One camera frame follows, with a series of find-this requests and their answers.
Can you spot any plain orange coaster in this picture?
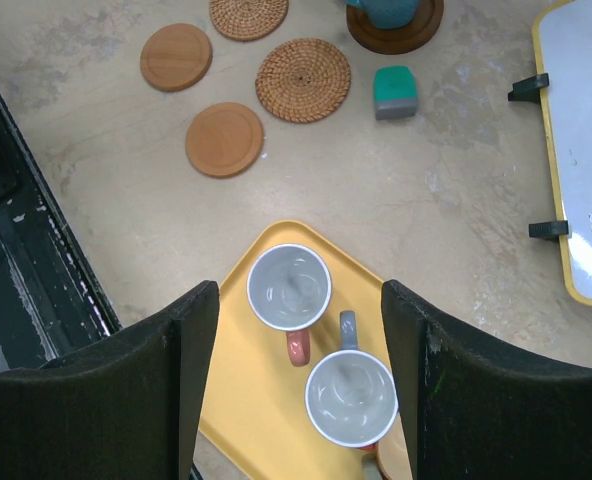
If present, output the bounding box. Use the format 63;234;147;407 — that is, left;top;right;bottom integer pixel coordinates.
185;102;264;178
140;23;213;92

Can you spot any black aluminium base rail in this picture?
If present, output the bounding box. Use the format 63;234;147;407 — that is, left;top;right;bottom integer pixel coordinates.
0;95;121;372

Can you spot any dark brown ringed coaster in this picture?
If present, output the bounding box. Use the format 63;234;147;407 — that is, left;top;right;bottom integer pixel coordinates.
346;0;444;55

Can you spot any pink handled patterned mug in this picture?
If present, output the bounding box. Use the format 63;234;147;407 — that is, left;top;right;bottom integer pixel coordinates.
246;243;332;367

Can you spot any small whiteboard with wooden frame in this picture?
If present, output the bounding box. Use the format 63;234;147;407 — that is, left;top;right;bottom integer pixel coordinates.
507;0;592;306

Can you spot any light woven front coaster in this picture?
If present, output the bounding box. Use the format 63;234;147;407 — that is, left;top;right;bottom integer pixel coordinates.
255;38;351;124

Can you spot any light woven coaster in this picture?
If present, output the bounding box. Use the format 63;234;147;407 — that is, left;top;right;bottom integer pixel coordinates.
255;38;351;124
209;0;289;42

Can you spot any small orange cup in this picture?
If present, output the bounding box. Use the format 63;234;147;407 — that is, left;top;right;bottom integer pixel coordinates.
361;420;413;480

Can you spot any plain orange front coaster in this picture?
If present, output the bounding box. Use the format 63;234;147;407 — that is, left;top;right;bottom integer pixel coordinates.
185;102;264;178

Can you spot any blue patterned mug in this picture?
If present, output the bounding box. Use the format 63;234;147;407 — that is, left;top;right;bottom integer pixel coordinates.
345;0;420;30

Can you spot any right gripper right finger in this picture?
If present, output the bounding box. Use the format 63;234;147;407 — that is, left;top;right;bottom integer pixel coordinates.
381;280;592;479

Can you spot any grey handled mug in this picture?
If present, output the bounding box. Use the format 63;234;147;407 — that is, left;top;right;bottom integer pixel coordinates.
305;310;399;449

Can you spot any green whiteboard eraser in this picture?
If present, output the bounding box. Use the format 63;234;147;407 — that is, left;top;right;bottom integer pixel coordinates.
373;66;419;120

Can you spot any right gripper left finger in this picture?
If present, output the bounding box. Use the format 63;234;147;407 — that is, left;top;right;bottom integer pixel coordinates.
0;281;219;479

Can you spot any yellow tray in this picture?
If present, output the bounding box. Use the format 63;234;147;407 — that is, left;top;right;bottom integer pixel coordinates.
199;220;389;479

